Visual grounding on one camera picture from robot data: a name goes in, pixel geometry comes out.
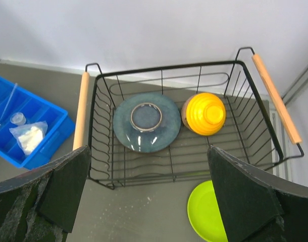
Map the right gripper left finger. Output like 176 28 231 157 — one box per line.
0 146 91 241

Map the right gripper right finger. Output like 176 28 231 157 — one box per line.
207 146 308 241

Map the clear bag of white powder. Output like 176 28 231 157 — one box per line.
9 121 48 156

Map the glass bulb tube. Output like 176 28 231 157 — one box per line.
0 83 18 127

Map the lime green plate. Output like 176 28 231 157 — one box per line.
187 180 228 241

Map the blue plastic divided bin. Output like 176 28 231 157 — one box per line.
0 77 75 169

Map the small clear plastic cup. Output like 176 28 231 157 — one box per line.
10 112 26 126

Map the orange ribbed bowl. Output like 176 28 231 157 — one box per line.
181 92 226 136

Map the blue-grey ceramic plate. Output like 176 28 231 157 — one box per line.
113 93 181 153

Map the black wire basket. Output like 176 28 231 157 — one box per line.
78 46 304 190

